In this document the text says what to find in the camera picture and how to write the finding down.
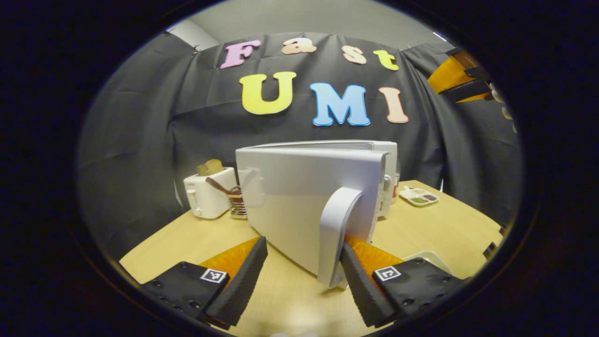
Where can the wooden spoon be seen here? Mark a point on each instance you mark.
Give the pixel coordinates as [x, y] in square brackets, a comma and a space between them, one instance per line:
[220, 187]

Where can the brown bread slice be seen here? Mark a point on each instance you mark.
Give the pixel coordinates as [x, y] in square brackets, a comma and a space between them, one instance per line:
[209, 167]

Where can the white microwave oven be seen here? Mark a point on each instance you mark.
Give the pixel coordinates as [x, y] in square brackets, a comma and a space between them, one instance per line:
[299, 187]

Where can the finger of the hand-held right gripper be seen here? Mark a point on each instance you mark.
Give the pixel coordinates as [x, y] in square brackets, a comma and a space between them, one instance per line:
[449, 77]
[468, 63]

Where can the ceiling light panel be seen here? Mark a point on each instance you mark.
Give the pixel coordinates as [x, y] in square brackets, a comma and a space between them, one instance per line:
[440, 36]

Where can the white toaster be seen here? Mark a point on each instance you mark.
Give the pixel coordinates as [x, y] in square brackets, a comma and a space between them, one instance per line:
[206, 199]

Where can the white divided tray with beans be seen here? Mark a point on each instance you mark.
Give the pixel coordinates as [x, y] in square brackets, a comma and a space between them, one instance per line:
[419, 196]

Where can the black backdrop cloth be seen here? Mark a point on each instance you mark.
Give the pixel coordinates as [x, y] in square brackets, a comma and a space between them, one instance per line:
[140, 140]

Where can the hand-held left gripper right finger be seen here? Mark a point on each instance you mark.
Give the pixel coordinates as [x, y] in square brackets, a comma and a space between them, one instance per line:
[362, 290]

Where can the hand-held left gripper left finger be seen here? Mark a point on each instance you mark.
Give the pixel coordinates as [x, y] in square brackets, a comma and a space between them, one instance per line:
[243, 285]

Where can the pale green food tray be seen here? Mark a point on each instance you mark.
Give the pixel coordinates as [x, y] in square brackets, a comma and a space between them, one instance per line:
[430, 256]

